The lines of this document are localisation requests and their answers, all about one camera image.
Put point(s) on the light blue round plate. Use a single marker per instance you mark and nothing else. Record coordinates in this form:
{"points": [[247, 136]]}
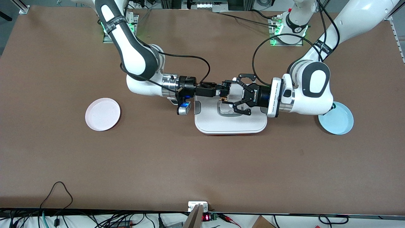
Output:
{"points": [[338, 122]]}

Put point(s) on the orange push button switch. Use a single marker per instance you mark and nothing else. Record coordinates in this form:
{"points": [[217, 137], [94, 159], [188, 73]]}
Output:
{"points": [[224, 98]]}

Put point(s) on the red clip leads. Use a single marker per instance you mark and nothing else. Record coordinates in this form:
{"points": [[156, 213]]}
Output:
{"points": [[227, 218]]}

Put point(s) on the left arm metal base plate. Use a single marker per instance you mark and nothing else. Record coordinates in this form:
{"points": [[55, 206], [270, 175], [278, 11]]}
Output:
{"points": [[272, 41]]}

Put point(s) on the black power adapter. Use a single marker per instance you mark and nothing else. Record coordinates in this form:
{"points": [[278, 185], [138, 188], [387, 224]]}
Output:
{"points": [[121, 224]]}

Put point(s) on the brown cardboard piece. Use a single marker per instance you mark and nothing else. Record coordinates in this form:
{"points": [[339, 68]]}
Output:
{"points": [[262, 223]]}

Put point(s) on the circuit board with red display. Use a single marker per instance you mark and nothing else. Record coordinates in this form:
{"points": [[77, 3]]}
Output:
{"points": [[206, 218]]}

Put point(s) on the tan flat bar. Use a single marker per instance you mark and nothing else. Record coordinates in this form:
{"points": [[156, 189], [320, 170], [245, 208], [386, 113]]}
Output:
{"points": [[193, 220]]}

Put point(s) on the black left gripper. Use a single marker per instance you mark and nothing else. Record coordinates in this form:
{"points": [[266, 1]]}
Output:
{"points": [[255, 95]]}

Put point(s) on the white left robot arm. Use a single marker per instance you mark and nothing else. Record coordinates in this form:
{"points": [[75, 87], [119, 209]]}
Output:
{"points": [[348, 19]]}

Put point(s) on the small white box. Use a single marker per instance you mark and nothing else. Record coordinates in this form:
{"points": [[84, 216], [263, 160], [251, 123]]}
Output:
{"points": [[193, 205]]}

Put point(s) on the pink round plate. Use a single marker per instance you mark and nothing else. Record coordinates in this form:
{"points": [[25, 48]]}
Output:
{"points": [[102, 114]]}

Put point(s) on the aluminium frame rail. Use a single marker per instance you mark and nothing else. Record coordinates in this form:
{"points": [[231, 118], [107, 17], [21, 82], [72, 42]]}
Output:
{"points": [[397, 38], [24, 8]]}

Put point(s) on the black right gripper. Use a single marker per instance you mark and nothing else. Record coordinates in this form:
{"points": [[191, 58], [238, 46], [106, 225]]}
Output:
{"points": [[189, 85]]}

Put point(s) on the white power strip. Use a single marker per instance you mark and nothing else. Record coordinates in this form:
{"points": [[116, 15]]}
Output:
{"points": [[208, 5]]}

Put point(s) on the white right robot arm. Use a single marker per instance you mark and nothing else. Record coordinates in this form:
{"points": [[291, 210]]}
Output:
{"points": [[136, 60]]}

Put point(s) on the white lidded lunch box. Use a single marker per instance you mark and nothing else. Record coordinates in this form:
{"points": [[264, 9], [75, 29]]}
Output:
{"points": [[221, 125]]}

